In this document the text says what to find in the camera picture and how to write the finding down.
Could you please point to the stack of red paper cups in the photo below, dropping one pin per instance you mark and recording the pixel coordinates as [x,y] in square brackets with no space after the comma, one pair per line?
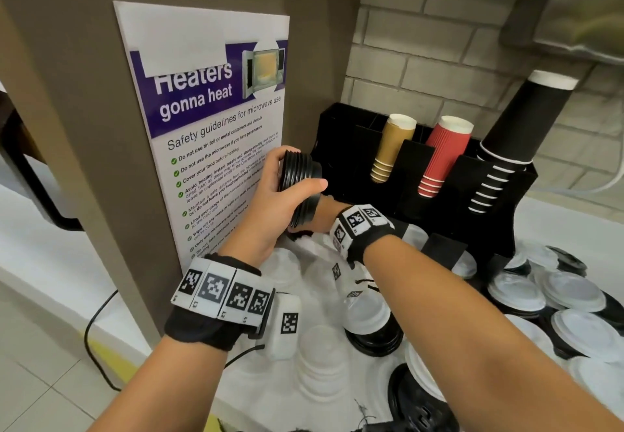
[446,154]

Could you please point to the person's left hand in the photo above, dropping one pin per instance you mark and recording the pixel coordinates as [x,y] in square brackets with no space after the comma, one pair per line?
[263,222]

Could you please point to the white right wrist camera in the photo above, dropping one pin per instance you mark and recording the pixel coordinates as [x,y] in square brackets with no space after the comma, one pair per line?
[351,285]

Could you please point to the steel wall dispenser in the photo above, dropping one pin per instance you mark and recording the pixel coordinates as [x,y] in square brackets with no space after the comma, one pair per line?
[575,8]

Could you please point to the stack of gold paper cups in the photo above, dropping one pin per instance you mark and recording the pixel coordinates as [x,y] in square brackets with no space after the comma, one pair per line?
[392,149]

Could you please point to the stack of black lids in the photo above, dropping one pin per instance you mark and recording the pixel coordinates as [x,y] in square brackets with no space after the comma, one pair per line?
[298,168]

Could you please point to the black cup and lid organizer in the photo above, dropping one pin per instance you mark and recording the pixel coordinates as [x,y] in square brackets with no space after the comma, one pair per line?
[351,154]

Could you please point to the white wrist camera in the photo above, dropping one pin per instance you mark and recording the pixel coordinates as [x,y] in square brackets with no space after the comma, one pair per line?
[351,285]
[285,327]

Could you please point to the right marker wristband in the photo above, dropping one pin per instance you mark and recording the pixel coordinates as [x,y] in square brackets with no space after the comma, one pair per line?
[363,227]

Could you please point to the stack of black paper cups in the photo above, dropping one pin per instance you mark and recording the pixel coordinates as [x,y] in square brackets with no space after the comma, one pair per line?
[521,120]

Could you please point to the person's right hand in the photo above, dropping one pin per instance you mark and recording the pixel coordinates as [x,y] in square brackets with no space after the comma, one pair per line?
[326,215]

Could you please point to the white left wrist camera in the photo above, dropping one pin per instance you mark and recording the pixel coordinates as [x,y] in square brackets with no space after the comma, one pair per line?
[285,327]

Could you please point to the microwave safety poster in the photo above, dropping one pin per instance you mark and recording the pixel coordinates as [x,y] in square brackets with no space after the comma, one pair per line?
[214,120]

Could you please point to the person's left forearm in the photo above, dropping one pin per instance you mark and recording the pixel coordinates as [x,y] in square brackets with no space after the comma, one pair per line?
[161,388]

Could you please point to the pile of white cup lids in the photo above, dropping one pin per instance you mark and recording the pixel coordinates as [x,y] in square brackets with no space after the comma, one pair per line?
[575,290]

